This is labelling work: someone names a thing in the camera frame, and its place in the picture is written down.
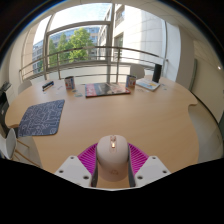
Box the dark blue patterned mouse pad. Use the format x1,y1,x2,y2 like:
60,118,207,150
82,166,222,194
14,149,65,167
17,99,66,138

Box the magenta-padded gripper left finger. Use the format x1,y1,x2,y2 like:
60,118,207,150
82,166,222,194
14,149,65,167
54,143,99,188

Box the tall black speaker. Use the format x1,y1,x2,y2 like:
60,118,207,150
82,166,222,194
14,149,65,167
151,63,163,84

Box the light blue booklet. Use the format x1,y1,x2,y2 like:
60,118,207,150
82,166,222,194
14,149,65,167
135,77,161,92

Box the black office printer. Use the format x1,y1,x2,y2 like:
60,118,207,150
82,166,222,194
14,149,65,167
0,81,13,129

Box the black case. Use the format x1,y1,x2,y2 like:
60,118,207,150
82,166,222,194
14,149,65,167
41,80,55,92

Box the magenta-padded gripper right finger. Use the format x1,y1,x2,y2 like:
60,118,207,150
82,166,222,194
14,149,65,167
127,143,172,188

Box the grey metal railing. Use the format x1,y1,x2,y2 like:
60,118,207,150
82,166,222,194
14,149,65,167
18,45,169,83

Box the printed mug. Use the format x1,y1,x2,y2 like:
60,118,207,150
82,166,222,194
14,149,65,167
64,75,76,90

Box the white chair with wooden legs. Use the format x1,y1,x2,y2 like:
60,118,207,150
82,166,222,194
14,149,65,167
0,128,41,168

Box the pale pink computer mouse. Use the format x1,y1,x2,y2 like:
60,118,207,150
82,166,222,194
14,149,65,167
95,134,130,183

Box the red and black magazine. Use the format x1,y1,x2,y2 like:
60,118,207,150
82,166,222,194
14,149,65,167
84,82,132,99

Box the printed paper cup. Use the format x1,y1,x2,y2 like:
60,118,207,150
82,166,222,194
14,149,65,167
125,74,138,89

